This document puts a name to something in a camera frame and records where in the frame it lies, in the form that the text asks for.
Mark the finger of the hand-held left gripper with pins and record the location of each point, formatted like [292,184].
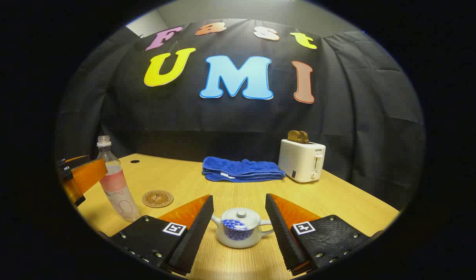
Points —
[88,175]
[76,159]

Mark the black backdrop cloth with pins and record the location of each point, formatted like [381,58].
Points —
[339,116]

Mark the brown bread slice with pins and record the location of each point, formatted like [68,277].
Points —
[305,138]
[293,137]

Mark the clear water bottle pink label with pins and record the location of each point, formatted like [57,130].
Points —
[117,190]

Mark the white teacup with blue pattern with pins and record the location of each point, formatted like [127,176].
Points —
[238,235]

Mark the folded blue towel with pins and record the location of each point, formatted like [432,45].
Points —
[242,169]

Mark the white toaster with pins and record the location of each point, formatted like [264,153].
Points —
[300,159]

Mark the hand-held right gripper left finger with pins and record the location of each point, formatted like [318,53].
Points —
[195,237]

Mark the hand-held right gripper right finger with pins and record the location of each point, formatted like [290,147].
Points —
[282,233]

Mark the round wooden coaster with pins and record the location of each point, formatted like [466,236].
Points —
[157,198]

